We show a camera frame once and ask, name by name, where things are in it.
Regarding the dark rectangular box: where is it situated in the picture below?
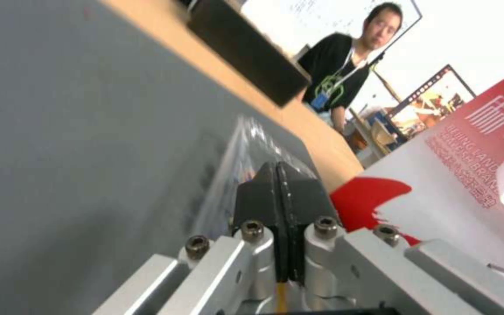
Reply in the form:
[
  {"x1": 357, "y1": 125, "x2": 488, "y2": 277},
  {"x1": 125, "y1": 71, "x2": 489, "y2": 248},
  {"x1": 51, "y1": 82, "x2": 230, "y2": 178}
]
[{"x1": 185, "y1": 0, "x2": 314, "y2": 107}]

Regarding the whiteboard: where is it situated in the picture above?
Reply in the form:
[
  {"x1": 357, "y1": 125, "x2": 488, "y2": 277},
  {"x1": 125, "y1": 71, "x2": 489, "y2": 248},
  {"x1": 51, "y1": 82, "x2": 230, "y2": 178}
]
[{"x1": 238, "y1": 0, "x2": 424, "y2": 66}]

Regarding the white and red takeout bag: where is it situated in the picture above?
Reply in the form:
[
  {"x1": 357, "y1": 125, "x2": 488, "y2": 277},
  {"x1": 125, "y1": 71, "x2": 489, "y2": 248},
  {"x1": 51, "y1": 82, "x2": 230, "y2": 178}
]
[{"x1": 329, "y1": 60, "x2": 504, "y2": 284}]

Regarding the clear plastic takeout container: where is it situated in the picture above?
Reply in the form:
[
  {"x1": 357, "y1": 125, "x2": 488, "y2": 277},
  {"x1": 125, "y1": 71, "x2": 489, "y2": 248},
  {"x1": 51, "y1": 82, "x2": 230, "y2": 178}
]
[{"x1": 181, "y1": 115, "x2": 319, "y2": 238}]

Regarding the film strip framed poster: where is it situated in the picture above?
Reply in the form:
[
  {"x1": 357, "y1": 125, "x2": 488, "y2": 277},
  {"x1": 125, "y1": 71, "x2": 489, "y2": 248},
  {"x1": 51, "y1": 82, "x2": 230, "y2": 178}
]
[{"x1": 382, "y1": 64, "x2": 477, "y2": 140}]

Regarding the person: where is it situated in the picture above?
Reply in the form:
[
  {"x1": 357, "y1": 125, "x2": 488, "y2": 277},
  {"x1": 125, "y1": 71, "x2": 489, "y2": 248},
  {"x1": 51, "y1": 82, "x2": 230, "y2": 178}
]
[{"x1": 297, "y1": 1, "x2": 404, "y2": 133}]

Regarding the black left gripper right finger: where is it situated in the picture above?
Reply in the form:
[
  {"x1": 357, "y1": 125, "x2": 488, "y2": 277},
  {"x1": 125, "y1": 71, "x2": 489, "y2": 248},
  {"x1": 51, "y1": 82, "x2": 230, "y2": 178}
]
[{"x1": 277, "y1": 162, "x2": 504, "y2": 315}]

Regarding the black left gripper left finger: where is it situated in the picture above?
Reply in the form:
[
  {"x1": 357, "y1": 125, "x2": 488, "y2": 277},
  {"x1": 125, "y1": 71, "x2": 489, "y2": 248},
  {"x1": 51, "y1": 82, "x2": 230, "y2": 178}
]
[{"x1": 92, "y1": 161, "x2": 284, "y2": 315}]

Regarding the grey table mat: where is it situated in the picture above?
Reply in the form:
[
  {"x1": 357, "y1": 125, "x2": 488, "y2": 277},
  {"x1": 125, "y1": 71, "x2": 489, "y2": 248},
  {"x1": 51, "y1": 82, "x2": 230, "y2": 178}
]
[{"x1": 0, "y1": 0, "x2": 365, "y2": 315}]

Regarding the wooden chair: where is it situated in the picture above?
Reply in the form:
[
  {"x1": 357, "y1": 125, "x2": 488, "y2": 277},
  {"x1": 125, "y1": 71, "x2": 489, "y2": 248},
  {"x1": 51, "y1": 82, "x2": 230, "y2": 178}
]
[{"x1": 347, "y1": 105, "x2": 413, "y2": 166}]

